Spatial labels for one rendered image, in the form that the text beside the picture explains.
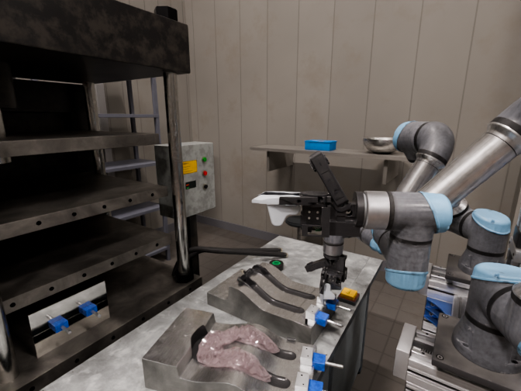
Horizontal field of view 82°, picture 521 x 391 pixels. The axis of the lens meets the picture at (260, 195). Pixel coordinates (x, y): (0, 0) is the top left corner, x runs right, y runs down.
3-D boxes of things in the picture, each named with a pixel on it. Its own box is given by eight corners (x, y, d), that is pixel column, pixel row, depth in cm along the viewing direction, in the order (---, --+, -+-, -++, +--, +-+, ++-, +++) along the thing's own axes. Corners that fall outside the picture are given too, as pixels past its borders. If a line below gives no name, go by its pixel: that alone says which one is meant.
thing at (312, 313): (343, 328, 110) (344, 316, 108) (339, 337, 105) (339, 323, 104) (310, 316, 116) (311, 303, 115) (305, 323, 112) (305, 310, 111)
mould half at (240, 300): (335, 311, 129) (336, 283, 126) (310, 349, 108) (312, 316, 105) (241, 278, 156) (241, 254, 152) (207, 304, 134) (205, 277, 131)
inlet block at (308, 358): (343, 368, 97) (343, 354, 95) (342, 380, 92) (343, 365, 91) (301, 359, 100) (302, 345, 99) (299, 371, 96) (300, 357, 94)
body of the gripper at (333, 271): (339, 289, 112) (342, 260, 109) (319, 282, 117) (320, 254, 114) (346, 280, 118) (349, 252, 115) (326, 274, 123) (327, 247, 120)
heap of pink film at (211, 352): (281, 344, 102) (281, 325, 100) (268, 389, 86) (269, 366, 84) (212, 330, 109) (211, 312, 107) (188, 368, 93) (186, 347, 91)
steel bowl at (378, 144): (406, 152, 266) (408, 138, 263) (398, 156, 239) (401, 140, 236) (367, 150, 285) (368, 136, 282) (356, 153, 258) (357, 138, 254)
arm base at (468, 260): (503, 268, 118) (508, 244, 115) (507, 285, 106) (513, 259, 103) (458, 257, 126) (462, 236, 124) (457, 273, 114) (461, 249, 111)
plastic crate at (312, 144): (336, 149, 293) (337, 140, 291) (329, 150, 279) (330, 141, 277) (312, 147, 308) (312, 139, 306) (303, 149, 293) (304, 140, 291)
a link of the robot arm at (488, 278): (505, 303, 79) (515, 256, 75) (543, 340, 66) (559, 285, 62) (455, 299, 80) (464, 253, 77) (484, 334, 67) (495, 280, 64)
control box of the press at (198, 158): (224, 351, 213) (217, 142, 176) (194, 382, 188) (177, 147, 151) (201, 340, 224) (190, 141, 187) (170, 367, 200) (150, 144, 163)
